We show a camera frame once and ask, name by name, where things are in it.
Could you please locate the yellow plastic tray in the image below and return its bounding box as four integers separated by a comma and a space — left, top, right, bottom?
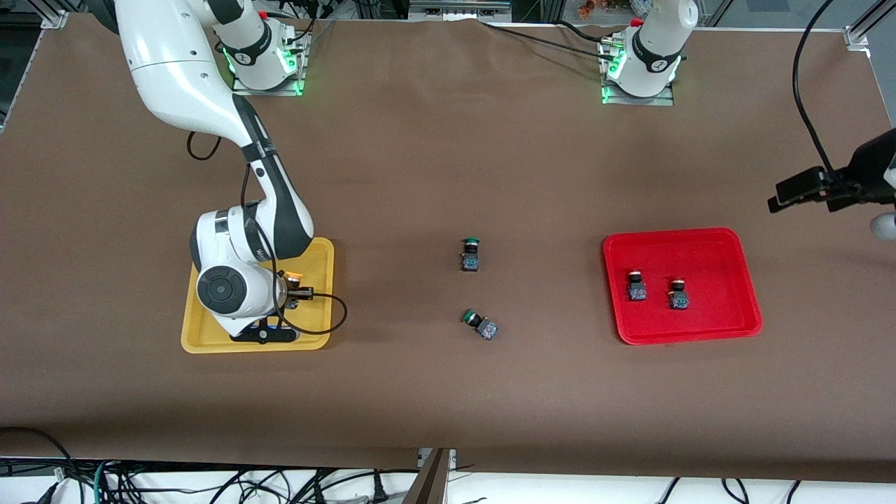
181, 237, 335, 354

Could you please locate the red plastic tray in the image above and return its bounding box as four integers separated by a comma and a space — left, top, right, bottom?
603, 227, 763, 346

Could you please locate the brown table cover cloth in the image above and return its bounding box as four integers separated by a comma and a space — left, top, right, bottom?
0, 14, 896, 484

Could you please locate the brown table support strut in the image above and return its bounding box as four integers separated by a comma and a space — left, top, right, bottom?
402, 448, 453, 504

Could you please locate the grey metal box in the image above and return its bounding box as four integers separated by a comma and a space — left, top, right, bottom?
408, 0, 513, 22

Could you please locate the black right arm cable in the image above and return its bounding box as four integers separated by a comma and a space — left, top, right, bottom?
186, 130, 349, 337

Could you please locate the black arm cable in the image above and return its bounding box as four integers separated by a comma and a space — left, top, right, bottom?
186, 130, 349, 337
792, 0, 839, 179

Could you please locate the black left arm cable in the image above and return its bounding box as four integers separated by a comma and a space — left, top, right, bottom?
792, 0, 839, 179

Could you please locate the aluminium frame profile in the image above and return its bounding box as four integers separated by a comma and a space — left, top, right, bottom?
38, 0, 69, 30
843, 0, 880, 51

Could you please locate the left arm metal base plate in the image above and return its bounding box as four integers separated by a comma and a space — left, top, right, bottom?
598, 36, 677, 107

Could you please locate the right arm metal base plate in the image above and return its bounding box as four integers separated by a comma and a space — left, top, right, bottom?
224, 24, 312, 97

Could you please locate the black floor cable loop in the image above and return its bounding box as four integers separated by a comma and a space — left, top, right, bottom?
0, 426, 79, 504

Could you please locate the short black table cable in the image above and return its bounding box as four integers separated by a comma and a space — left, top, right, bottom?
556, 20, 620, 44

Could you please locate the black base cable bundle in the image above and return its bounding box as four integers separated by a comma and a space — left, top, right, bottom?
269, 0, 338, 44

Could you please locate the long black table cable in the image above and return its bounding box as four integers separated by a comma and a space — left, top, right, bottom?
479, 20, 617, 61

